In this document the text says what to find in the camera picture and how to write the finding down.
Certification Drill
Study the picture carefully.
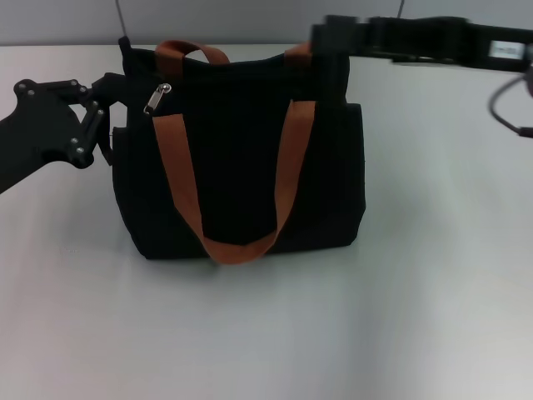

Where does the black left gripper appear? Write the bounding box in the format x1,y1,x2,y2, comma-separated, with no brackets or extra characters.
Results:
0,72,131,197

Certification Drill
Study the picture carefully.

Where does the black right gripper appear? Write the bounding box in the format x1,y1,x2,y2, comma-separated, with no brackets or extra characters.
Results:
311,14,533,73

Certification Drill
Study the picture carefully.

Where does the silver zipper pull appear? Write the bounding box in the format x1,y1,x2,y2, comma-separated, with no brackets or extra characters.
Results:
142,82,173,117

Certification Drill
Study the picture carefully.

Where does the black bag with brown straps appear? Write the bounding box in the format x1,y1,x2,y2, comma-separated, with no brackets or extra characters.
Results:
102,35,367,268

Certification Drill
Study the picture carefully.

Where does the black cable with silver connectors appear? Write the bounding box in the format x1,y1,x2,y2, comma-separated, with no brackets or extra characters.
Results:
487,68,533,139

